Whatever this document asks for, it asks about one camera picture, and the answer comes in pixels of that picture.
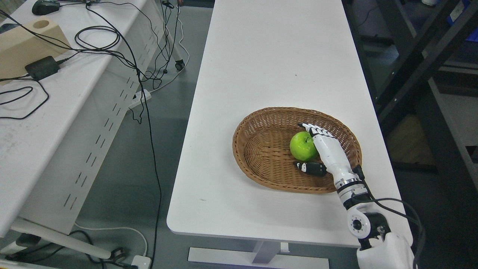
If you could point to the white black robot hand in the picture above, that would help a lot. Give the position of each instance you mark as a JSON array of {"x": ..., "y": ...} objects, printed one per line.
[{"x": 332, "y": 155}]

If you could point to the green apple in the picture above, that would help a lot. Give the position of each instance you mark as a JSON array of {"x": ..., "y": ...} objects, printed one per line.
[{"x": 302, "y": 146}]

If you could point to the black metal left shelf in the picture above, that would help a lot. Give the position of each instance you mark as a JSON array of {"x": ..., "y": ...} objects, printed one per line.
[{"x": 421, "y": 70}]

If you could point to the brown wicker basket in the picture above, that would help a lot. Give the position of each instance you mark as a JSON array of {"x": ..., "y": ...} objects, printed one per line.
[{"x": 261, "y": 148}]

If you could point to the white standing desk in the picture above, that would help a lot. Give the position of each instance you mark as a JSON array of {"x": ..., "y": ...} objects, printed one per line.
[{"x": 273, "y": 53}]

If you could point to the white power strip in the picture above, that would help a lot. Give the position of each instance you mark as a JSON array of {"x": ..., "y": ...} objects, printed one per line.
[
  {"x": 139, "y": 98},
  {"x": 141, "y": 262}
]

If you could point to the white perforated panel desk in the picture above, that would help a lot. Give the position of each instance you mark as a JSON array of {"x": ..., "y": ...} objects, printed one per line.
[{"x": 50, "y": 159}]

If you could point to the black power adapter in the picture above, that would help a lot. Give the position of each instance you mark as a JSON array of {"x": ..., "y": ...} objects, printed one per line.
[{"x": 42, "y": 68}]

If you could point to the beige foam block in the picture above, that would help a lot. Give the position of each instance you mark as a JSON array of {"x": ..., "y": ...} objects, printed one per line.
[{"x": 28, "y": 43}]

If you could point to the black computer mouse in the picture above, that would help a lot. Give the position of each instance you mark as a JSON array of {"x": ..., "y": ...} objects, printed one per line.
[{"x": 44, "y": 7}]

